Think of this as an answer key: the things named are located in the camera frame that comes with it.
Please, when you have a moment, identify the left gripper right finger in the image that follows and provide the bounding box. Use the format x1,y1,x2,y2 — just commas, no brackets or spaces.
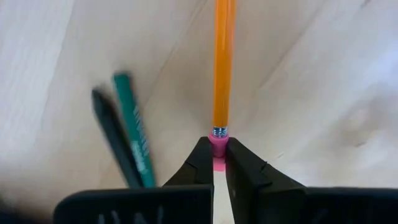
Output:
226,138,398,224

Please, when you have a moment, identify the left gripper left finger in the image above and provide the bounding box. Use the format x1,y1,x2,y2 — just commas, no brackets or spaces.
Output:
53,136,215,224

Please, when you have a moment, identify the teal green pen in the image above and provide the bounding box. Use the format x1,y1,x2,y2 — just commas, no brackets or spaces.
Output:
111,71,157,189

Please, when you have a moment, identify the black pen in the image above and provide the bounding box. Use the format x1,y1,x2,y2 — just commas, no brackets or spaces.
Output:
91,88,146,189

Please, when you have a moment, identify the orange pencil pink eraser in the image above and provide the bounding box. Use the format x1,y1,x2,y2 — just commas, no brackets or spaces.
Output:
207,0,238,172

